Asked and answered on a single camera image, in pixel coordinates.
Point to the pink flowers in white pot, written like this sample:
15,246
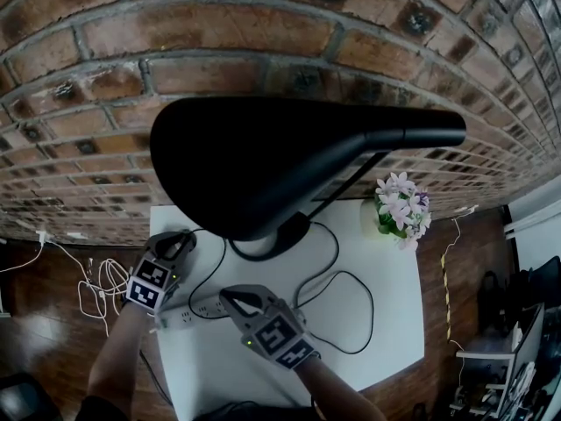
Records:
401,204

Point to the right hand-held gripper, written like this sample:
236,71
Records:
280,340

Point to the white wall plug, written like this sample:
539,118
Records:
472,209

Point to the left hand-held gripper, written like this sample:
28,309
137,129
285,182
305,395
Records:
151,285

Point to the black desk lamp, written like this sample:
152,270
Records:
263,160

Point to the person's black clothing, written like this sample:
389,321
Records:
245,415

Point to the white wall socket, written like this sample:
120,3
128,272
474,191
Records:
74,236
460,210
42,236

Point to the person's left forearm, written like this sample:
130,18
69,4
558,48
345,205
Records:
118,358

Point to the yellow black hazard tape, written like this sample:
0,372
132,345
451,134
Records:
446,296

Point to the white table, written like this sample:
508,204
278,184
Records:
219,366

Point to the black bag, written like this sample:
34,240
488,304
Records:
495,296

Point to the person's right forearm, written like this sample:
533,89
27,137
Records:
337,388

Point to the white low rack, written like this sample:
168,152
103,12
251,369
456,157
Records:
486,358

